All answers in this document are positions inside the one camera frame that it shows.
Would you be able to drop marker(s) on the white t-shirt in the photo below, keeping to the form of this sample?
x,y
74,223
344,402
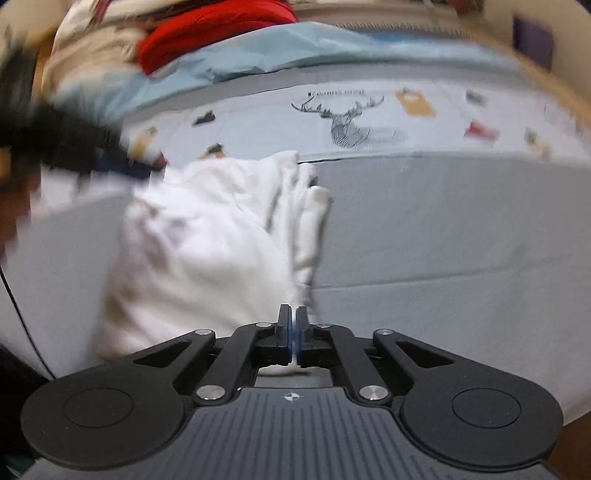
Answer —
x,y
221,243

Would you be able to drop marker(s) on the cream folded blanket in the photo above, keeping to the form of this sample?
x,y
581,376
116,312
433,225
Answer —
x,y
98,37

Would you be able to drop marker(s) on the red blanket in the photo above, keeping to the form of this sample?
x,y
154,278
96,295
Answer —
x,y
207,25

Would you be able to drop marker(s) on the light blue quilt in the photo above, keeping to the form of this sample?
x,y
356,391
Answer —
x,y
115,95

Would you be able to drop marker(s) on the purple box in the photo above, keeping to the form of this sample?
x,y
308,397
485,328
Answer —
x,y
533,41

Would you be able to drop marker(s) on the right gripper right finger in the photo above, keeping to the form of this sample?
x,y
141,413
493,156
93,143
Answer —
x,y
458,411

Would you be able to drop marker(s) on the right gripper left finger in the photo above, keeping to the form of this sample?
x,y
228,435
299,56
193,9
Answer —
x,y
125,410

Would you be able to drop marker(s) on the grey patterned bed sheet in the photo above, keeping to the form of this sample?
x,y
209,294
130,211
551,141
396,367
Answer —
x,y
460,216

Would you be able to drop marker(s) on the left hand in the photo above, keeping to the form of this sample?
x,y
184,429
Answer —
x,y
17,189

